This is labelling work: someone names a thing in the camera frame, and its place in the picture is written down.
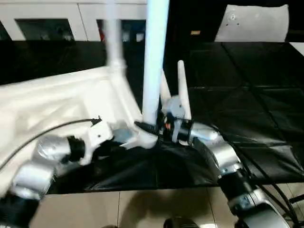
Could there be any white plastic table leg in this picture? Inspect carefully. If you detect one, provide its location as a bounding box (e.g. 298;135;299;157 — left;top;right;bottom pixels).
141;0;171;126
176;60;193;122
104;0;128;70
160;68;173;108

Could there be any white plastic table top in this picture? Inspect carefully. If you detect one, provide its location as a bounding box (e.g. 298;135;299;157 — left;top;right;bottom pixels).
0;63;159;198

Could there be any black quilted mat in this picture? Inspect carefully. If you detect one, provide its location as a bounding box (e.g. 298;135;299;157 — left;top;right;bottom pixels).
0;38;304;193

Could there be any black cabinet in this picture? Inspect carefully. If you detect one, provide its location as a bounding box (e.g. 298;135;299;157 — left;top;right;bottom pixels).
165;0;304;44

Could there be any pale panel with holes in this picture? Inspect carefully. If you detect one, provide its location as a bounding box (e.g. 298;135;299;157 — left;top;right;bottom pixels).
214;3;291;43

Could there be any black metal stand leg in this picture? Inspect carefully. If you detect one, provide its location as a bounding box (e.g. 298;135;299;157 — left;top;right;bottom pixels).
288;195;304;204

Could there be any white sideboard with glass doors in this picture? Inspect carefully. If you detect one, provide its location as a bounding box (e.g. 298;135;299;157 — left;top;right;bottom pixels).
0;0;150;43

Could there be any white flat board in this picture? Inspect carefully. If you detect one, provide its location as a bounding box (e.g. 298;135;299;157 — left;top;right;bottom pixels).
289;41;304;57

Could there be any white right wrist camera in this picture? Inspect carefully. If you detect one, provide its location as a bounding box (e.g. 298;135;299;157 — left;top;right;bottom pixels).
164;94;191;143

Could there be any black left camera cable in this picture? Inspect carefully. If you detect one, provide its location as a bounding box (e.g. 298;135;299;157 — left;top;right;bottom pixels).
0;115;102;167

